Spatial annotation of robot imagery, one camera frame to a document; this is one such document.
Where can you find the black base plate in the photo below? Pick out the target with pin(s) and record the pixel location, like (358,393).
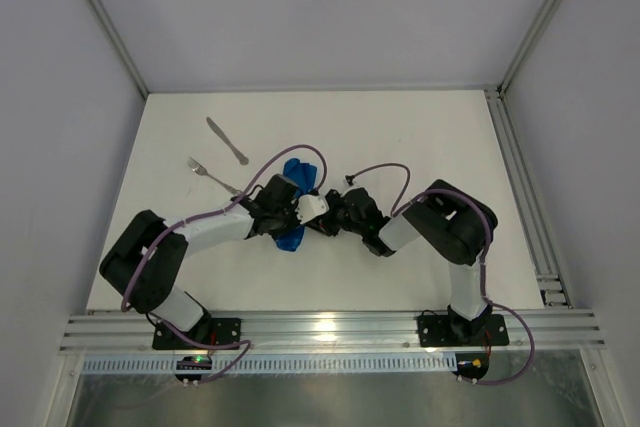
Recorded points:
(452,330)
(208,331)

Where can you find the right black controller board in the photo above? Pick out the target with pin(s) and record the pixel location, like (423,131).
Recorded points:
(472,369)

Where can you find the slotted grey cable duct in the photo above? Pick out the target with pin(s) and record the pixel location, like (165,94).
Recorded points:
(251,364)

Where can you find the aluminium front rail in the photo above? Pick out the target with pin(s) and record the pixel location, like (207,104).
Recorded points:
(322,332)

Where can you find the right aluminium frame post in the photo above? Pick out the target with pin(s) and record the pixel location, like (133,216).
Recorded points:
(532,37)

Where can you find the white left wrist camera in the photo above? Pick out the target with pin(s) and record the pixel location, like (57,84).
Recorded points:
(310,207)

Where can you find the right side aluminium rail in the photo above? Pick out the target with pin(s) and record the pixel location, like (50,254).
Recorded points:
(545,259)

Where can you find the left black controller board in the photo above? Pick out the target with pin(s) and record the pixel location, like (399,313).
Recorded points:
(192,369)

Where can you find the silver table knife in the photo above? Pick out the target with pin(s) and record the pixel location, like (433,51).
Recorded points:
(217,130)

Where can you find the left aluminium frame post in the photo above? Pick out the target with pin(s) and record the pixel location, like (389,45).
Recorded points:
(108,27)

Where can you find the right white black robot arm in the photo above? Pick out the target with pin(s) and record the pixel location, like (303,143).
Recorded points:
(457,226)

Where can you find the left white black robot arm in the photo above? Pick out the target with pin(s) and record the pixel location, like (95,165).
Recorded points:
(144,262)

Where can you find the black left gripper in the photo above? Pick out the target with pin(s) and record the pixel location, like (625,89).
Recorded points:
(288,217)

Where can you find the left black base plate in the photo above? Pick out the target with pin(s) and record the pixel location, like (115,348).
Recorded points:
(208,331)

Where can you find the silver fork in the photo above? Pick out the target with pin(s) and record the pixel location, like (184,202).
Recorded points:
(200,170)

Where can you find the black controller board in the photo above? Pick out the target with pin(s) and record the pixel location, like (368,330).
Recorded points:
(472,369)
(192,369)

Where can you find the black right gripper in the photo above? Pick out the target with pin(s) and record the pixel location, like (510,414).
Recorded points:
(333,214)

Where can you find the blue cloth napkin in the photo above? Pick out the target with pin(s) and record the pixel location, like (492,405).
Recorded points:
(303,174)

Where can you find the aluminium frame post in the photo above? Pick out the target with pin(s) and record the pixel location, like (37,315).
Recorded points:
(532,37)
(108,27)

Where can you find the aluminium rail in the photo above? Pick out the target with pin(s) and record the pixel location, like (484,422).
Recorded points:
(322,332)
(545,259)

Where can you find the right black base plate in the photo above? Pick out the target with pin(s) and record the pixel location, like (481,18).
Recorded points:
(452,330)

